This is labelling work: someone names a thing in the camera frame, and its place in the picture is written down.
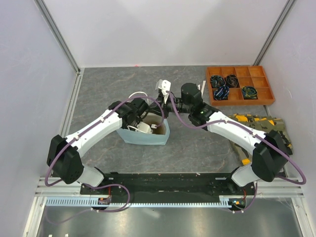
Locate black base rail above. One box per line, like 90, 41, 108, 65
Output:
80, 172, 255, 202

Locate orange compartment tray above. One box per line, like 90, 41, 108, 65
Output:
205, 66, 275, 106

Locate blue striped rolled tie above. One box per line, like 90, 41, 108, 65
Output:
213, 85, 230, 100

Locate black brown rolled tie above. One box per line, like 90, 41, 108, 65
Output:
226, 74, 239, 88

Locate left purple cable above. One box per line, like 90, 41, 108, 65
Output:
44, 96, 165, 224

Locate white and blue paper bag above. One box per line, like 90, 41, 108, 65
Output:
117, 100, 170, 145

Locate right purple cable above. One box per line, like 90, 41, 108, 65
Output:
165, 90, 307, 213

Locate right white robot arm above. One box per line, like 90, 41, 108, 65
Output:
156, 80, 287, 195

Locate brown cardboard cup carrier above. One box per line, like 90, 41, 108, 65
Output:
145, 119, 166, 135

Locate camouflage folded cloth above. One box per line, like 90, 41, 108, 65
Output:
229, 114, 293, 165

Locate purple cable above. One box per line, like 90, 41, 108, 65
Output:
165, 90, 307, 213
44, 96, 165, 224

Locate dark blue rolled tie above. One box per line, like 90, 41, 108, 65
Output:
210, 75, 226, 88

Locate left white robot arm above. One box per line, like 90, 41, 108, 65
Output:
47, 98, 149, 194

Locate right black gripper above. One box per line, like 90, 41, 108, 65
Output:
146, 94, 192, 119

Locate slotted cable duct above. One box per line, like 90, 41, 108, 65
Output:
45, 197, 236, 208

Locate white wrapped straw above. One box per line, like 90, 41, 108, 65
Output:
200, 80, 206, 95

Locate green yellow rolled tie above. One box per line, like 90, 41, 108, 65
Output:
241, 86, 258, 100

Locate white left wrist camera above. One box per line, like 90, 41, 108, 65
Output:
134, 122, 156, 134

